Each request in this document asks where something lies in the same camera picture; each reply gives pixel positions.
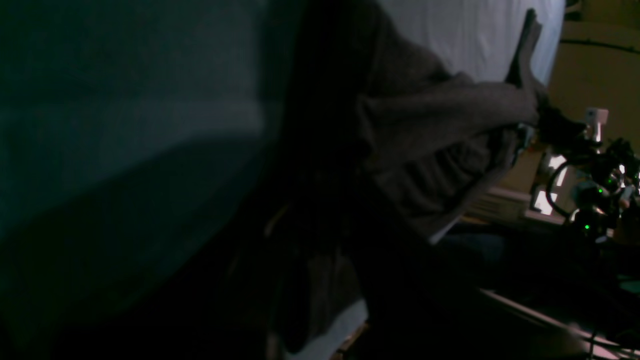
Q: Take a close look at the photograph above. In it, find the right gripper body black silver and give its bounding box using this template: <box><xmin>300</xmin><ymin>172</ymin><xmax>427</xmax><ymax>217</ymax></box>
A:
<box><xmin>515</xmin><ymin>105</ymin><xmax>602</xmax><ymax>156</ymax></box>

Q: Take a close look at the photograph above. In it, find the black T-shirt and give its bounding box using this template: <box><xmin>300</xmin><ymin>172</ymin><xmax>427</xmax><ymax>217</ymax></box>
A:
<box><xmin>276</xmin><ymin>0</ymin><xmax>546</xmax><ymax>360</ymax></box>

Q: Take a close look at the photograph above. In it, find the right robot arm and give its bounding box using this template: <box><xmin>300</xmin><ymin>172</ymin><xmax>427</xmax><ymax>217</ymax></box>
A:
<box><xmin>533</xmin><ymin>107</ymin><xmax>639</xmax><ymax>247</ymax></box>

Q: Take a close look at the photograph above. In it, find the blue table cloth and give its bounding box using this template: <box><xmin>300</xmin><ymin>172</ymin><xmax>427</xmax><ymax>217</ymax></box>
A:
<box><xmin>1</xmin><ymin>0</ymin><xmax>566</xmax><ymax>360</ymax></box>

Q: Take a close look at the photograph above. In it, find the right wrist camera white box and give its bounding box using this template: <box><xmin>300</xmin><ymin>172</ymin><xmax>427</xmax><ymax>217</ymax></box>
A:
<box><xmin>585</xmin><ymin>107</ymin><xmax>610</xmax><ymax>142</ymax></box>

